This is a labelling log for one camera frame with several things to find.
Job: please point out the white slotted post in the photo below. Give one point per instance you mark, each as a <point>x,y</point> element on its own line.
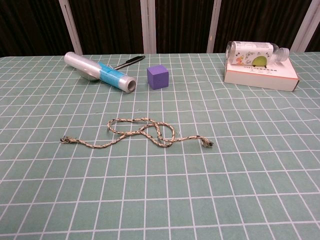
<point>213,25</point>
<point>71,27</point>
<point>306,25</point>
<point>148,25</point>

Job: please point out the white flat cardboard box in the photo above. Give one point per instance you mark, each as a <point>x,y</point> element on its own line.
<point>260,77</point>

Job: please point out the clear bottle with printed label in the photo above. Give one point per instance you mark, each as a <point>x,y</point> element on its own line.
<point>245,52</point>

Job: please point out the clear plastic wrap roll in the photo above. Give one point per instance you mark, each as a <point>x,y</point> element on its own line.
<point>82,63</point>

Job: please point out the dark pleated curtain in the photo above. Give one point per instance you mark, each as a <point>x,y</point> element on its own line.
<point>112,25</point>

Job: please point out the black pen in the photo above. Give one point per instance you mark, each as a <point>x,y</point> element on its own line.
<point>132,60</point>

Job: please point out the purple foam cube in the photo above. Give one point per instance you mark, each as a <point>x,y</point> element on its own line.
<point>158,78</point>

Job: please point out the green white-grid tablecloth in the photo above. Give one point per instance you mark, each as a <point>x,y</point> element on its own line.
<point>160,187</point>

